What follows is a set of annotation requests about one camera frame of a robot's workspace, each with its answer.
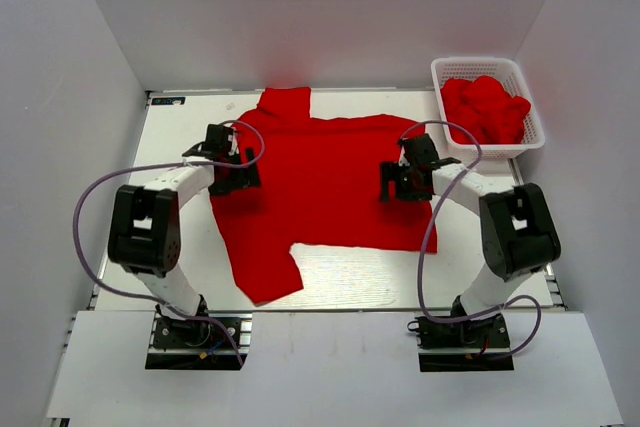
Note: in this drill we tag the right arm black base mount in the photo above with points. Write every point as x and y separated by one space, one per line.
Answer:
471 346

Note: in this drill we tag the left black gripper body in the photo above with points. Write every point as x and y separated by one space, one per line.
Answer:
235 176

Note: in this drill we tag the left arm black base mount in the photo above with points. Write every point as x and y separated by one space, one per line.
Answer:
183 345

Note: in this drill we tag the white plastic mesh basket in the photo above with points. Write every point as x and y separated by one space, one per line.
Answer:
459 141

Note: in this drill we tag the red shirts pile in basket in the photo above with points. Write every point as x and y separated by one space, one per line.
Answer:
485 109

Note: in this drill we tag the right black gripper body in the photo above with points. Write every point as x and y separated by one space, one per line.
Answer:
406 185

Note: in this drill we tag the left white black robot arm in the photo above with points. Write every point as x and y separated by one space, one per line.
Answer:
145 233

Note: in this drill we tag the blue label sticker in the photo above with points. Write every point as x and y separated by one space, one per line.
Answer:
168 101

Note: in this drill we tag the red t shirt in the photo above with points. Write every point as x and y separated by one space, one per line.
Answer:
320 185

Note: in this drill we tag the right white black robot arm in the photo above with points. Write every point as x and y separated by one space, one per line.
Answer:
518 235

